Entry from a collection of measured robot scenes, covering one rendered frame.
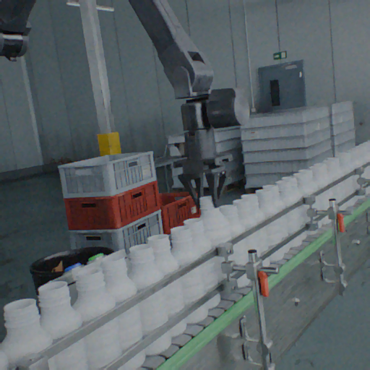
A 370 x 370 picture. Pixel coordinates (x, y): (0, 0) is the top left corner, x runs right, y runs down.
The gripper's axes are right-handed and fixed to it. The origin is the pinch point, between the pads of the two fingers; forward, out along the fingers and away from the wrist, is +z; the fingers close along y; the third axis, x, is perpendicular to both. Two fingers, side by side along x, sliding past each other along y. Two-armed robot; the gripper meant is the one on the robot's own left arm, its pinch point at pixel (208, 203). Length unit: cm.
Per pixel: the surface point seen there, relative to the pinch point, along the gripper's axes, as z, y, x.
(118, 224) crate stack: 44, 173, -166
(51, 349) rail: 7.9, -4.0, 45.6
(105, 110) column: -61, 692, -758
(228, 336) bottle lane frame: 22.7, -5.3, 7.8
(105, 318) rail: 8.0, -4.0, 36.3
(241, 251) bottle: 11.1, -3.1, -5.1
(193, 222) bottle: 2.6, 1.0, 4.6
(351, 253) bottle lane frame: 29, -5, -68
